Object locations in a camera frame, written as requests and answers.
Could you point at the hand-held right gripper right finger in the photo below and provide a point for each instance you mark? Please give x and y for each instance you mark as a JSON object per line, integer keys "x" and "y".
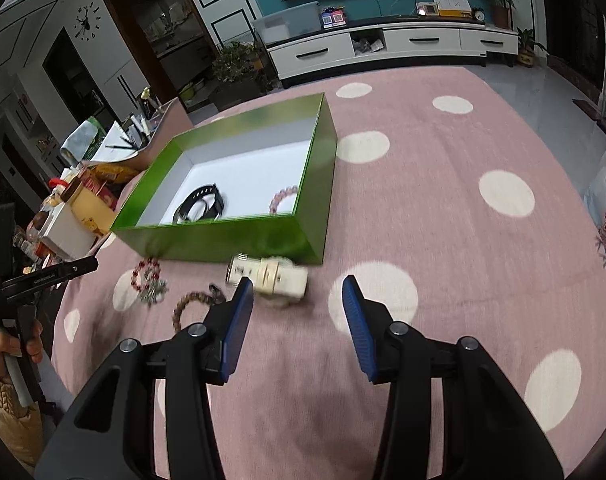
{"x": 355, "y": 325}

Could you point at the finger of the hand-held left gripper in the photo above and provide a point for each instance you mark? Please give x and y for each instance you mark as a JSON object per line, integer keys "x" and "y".
{"x": 58, "y": 272}

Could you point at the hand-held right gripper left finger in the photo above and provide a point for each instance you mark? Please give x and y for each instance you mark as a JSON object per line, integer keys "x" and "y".
{"x": 235, "y": 320}

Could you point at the cream wrist watch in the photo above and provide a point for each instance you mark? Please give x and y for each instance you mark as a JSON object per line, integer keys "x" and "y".
{"x": 283, "y": 280}

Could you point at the green cardboard box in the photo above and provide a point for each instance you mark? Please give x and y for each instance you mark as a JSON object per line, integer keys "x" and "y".
{"x": 233, "y": 240}

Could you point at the person's left forearm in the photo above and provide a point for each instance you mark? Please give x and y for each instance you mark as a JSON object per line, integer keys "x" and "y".
{"x": 5, "y": 420}

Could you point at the person's left hand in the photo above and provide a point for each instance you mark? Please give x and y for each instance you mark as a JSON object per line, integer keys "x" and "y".
{"x": 33, "y": 342}

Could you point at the white cardboard box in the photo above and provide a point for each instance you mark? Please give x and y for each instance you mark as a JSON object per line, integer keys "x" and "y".
{"x": 65, "y": 235}

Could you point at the yellow cardboard box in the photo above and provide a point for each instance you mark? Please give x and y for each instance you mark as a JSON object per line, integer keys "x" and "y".
{"x": 88, "y": 210}

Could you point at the pink polka dot tablecloth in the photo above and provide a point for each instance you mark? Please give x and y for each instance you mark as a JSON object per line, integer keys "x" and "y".
{"x": 433, "y": 260}

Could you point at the yellow snack packet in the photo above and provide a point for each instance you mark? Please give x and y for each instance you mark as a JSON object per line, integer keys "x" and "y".
{"x": 113, "y": 172}

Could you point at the black wrist watch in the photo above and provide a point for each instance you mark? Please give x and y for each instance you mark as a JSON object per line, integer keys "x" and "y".
{"x": 213, "y": 206}

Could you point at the white notepad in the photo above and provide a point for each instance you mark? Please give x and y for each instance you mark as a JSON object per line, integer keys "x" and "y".
{"x": 113, "y": 152}

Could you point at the green and white packet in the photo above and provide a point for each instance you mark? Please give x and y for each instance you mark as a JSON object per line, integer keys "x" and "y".
{"x": 80, "y": 140}

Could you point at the pink desk organizer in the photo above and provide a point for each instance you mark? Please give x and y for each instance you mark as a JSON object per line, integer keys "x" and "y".
{"x": 175, "y": 120}

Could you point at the yellow figurine pen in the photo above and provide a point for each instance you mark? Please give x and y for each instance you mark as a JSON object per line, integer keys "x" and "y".
{"x": 145, "y": 94}

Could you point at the potted plant in dark planter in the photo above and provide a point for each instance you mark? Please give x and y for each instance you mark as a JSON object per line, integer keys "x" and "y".
{"x": 233, "y": 67}

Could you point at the white plastic bag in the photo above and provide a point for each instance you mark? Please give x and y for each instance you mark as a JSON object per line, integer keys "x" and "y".
{"x": 605, "y": 205}

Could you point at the white tv cabinet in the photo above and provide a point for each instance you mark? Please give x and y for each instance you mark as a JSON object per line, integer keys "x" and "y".
{"x": 418, "y": 40}

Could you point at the clear plastic storage box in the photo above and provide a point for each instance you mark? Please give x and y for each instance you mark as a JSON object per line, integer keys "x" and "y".
{"x": 288, "y": 22}

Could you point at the blue and red cubes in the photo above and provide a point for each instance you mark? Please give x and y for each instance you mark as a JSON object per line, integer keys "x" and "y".
{"x": 333, "y": 17}

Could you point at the small white device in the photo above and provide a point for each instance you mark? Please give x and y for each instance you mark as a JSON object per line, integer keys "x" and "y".
{"x": 427, "y": 9}

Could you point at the small potted plant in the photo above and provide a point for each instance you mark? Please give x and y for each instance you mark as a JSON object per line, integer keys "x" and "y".
{"x": 528, "y": 47}

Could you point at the white and yellow box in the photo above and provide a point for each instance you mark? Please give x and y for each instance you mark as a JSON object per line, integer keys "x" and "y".
{"x": 450, "y": 6}

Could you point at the black alarm clock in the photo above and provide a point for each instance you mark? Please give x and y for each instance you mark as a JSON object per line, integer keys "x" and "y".
{"x": 478, "y": 14}

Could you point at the potted plant in brown pot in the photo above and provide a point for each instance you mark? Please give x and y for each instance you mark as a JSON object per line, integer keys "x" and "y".
{"x": 500, "y": 10}

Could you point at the black wall clock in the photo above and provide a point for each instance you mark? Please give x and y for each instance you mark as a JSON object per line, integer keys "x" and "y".
{"x": 88, "y": 22}

